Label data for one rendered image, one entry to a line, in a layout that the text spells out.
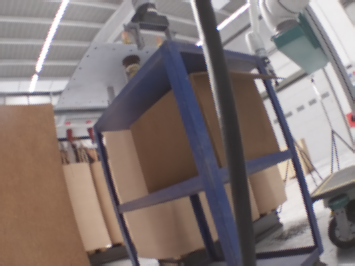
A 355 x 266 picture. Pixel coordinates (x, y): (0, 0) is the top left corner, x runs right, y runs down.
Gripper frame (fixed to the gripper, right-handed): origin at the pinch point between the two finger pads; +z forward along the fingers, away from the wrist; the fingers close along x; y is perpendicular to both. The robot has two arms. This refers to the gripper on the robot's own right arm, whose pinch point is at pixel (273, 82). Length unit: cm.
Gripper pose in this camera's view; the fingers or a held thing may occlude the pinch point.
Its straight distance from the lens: 178.4
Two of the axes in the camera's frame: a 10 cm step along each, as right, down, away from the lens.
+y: 7.2, -3.8, -5.9
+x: 6.4, 0.0, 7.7
